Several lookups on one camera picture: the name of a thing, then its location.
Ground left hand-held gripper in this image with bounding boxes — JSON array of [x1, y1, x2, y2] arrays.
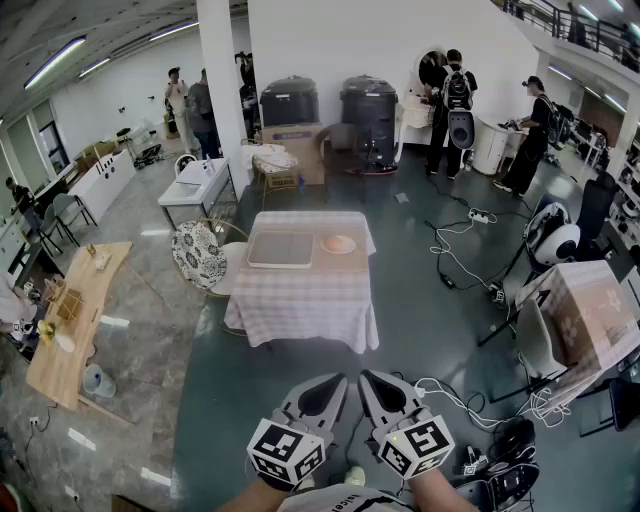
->
[[247, 372, 350, 494]]

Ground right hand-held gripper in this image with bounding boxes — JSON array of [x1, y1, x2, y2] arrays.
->
[[358, 369, 457, 482]]

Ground white round plate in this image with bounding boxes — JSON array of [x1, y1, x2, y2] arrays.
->
[[319, 234, 358, 255]]

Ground person's right forearm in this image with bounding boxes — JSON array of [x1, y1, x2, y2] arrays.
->
[[403, 467, 482, 512]]

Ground person's left forearm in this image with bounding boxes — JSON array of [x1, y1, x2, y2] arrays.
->
[[218, 474, 292, 512]]

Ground table with checkered cloth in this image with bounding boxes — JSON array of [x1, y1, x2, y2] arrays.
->
[[223, 210, 380, 356]]

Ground person's white printed shirt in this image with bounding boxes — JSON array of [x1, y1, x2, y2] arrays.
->
[[278, 486, 417, 512]]

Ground black bag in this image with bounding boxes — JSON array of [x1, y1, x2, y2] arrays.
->
[[491, 416, 538, 467]]

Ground beige table mat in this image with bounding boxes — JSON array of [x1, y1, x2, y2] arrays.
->
[[239, 229, 372, 275]]

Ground white rectangular tray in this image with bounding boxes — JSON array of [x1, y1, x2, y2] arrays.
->
[[246, 231, 316, 271]]

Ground grey shell chair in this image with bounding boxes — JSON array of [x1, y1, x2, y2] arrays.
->
[[477, 297, 604, 404]]

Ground cloth-draped cardboard box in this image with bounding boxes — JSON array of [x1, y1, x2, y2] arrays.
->
[[514, 259, 640, 402]]

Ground black print cardboard box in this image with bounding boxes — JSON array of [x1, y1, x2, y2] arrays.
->
[[261, 171, 301, 192]]

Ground clear plastic water jug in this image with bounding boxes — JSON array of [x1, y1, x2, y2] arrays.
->
[[81, 363, 118, 399]]

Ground white black pod device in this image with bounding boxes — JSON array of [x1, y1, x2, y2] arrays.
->
[[522, 199, 583, 269]]

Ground white sink cabinet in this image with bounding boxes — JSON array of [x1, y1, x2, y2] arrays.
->
[[157, 157, 239, 232]]

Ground white crumpled cloth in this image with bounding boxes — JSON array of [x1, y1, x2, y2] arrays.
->
[[249, 142, 301, 174]]

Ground light wooden side table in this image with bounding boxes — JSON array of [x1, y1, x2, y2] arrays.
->
[[25, 241, 134, 413]]

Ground brown chair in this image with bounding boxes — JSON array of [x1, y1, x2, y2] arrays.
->
[[316, 123, 372, 204]]

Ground white round cabinet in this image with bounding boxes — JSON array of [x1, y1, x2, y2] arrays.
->
[[471, 115, 530, 177]]

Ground grey white pod device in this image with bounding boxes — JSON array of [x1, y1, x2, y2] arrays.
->
[[446, 110, 477, 150]]

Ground white vanity with mirror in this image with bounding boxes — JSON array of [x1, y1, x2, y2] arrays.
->
[[396, 45, 452, 157]]

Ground tall black machine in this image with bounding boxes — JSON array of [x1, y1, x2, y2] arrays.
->
[[340, 74, 400, 170]]

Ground black office chair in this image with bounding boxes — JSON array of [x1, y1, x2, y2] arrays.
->
[[579, 171, 619, 254]]

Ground wide black machine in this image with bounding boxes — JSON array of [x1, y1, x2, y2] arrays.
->
[[259, 74, 322, 129]]

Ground black folded cart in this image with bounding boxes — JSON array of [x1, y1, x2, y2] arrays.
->
[[133, 143, 164, 171]]

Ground white counter with holes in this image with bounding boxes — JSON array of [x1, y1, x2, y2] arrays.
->
[[66, 148, 138, 224]]

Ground black white backpack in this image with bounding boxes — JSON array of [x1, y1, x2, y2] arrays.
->
[[441, 66, 474, 112]]

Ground grey metal chair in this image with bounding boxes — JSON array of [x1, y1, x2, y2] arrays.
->
[[37, 192, 99, 257]]

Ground plain brown cardboard box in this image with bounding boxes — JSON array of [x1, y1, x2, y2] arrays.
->
[[74, 140, 122, 169]]

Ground ceiling light tube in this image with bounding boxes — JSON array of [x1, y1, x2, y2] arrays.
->
[[148, 20, 201, 43], [23, 36, 88, 91], [76, 56, 113, 79]]

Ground black balcony railing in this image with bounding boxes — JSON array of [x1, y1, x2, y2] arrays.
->
[[501, 0, 640, 72]]

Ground black cable with adapter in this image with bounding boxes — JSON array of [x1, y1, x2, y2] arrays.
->
[[423, 174, 497, 292]]

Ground white power cable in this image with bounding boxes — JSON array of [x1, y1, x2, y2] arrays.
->
[[434, 212, 506, 302]]

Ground bundle of white cables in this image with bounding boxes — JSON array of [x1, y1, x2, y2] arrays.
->
[[413, 376, 574, 432]]

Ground floral gold-frame chair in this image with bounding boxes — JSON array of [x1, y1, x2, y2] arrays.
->
[[171, 218, 252, 301]]

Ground gold wire chair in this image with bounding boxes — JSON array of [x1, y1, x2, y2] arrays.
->
[[240, 138, 302, 202]]

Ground gold wire basket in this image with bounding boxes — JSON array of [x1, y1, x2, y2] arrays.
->
[[53, 288, 85, 322]]

